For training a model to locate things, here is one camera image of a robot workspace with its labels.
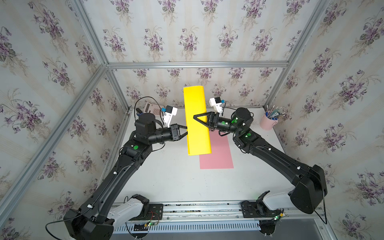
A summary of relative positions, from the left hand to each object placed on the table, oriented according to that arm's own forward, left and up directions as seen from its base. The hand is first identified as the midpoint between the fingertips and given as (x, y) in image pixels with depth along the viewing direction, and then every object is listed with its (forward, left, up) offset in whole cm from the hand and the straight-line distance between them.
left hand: (192, 131), depth 61 cm
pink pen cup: (+28, -53, -28) cm, 66 cm away
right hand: (+3, -2, +3) cm, 5 cm away
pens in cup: (+34, -58, -24) cm, 72 cm away
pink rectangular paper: (+6, -19, -35) cm, 41 cm away
